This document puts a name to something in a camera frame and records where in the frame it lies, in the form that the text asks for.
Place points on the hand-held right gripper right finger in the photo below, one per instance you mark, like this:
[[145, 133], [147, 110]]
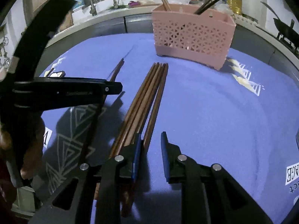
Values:
[[164, 158]]

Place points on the person's left hand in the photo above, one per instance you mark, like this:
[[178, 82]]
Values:
[[35, 144]]

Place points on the angular metal faucet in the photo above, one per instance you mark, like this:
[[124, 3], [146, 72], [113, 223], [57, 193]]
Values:
[[93, 8]]

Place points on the white sink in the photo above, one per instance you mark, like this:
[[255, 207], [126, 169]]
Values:
[[81, 16]]

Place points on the yellow cooking oil bottle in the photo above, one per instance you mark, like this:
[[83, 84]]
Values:
[[234, 3]]

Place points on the smartphone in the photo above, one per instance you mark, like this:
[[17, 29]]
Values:
[[57, 74]]

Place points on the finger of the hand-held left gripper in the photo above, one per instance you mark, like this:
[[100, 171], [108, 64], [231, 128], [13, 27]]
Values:
[[70, 79], [70, 95]]

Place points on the blue printed cloth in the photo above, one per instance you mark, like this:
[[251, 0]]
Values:
[[210, 121]]

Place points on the grey kitchen counter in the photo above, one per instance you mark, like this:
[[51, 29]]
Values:
[[105, 25]]

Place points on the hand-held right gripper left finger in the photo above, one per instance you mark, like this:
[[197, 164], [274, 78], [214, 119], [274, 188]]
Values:
[[137, 154]]

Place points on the bundle of wooden chopsticks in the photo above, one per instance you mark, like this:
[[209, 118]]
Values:
[[144, 98]]

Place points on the purple vegetable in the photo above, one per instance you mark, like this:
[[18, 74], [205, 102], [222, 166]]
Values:
[[133, 4]]

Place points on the dark reddish chopstick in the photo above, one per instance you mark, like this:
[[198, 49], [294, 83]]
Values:
[[117, 69]]

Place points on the pink perforated plastic basket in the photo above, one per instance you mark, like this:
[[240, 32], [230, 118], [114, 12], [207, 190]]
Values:
[[191, 37]]

